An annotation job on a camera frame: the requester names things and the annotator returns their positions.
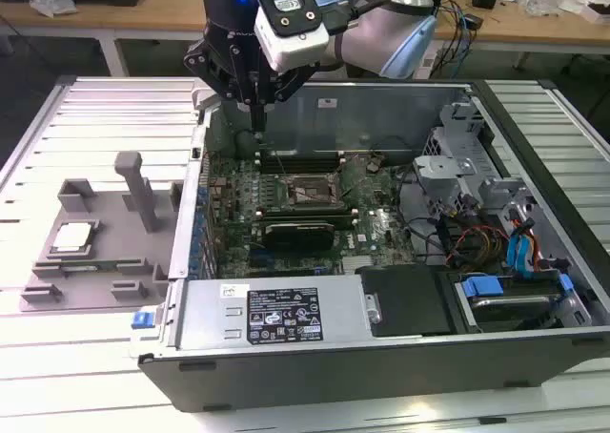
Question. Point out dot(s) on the grey plastic parts rack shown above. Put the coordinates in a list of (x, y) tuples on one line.
[(109, 242)]

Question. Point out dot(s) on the black open PC case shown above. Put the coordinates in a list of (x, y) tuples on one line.
[(333, 376)]

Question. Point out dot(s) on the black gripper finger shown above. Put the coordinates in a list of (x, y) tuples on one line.
[(290, 84), (209, 66)]

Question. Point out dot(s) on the silver chipset heatsink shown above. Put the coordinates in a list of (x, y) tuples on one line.
[(359, 264)]

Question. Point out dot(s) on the black graphics card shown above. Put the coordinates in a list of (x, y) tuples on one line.
[(298, 235)]

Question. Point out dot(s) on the black RAM slot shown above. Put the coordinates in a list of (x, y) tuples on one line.
[(343, 216), (295, 167), (305, 209)]

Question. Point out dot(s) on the wooden desk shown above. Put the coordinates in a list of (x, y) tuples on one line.
[(143, 15)]

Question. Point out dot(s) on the CPU socket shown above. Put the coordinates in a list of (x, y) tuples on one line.
[(312, 190)]

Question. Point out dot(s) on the green RAM stick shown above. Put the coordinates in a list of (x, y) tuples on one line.
[(90, 266)]

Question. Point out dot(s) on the green motherboard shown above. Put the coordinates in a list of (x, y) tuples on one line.
[(372, 213)]

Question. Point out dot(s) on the blue case latch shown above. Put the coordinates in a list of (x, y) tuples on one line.
[(142, 320)]

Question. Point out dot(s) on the small flat black device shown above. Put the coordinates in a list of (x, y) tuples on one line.
[(474, 21)]

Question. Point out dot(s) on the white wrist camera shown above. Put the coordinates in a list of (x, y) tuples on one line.
[(295, 47)]

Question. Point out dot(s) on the silver power supply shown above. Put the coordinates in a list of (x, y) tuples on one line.
[(205, 309)]

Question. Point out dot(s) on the crumpled white paper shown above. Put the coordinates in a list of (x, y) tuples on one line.
[(50, 5)]

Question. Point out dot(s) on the black plastic shroud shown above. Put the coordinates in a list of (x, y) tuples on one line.
[(405, 299)]

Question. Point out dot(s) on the hard disk in blue carrier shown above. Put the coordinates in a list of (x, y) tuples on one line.
[(483, 285)]

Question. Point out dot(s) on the silver topped CPU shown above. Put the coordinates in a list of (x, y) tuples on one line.
[(71, 236)]

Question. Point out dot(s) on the silver metal drive cage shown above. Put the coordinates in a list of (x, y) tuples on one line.
[(443, 171)]

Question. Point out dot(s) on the white power strip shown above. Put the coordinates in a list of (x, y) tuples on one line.
[(424, 66)]

